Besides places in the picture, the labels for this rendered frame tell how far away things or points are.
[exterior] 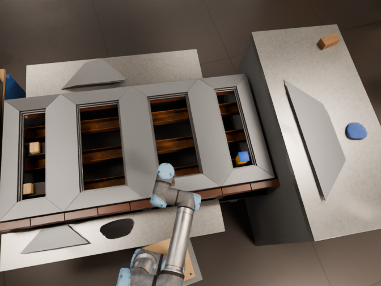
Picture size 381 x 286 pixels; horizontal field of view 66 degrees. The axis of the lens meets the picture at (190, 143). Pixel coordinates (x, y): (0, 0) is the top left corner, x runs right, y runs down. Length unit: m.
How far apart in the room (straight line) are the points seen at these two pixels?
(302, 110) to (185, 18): 2.07
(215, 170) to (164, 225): 0.46
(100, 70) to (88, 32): 1.33
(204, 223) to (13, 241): 1.12
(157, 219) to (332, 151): 1.08
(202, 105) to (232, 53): 1.46
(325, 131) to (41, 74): 1.87
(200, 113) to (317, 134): 0.71
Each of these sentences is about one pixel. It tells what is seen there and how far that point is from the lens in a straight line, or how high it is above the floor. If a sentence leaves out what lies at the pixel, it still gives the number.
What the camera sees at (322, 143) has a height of 1.07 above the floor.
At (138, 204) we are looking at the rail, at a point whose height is 0.83.
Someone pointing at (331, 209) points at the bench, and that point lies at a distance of 1.72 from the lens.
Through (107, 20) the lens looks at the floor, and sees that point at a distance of 3.52.
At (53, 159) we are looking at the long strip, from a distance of 1.88.
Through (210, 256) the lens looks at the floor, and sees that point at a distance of 2.56.
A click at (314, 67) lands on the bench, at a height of 1.05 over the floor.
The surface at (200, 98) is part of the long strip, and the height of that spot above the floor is 0.86.
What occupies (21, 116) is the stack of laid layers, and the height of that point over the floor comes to 0.84.
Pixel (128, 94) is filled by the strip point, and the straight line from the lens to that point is 1.95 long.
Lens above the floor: 2.53
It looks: 69 degrees down
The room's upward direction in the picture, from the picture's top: 12 degrees clockwise
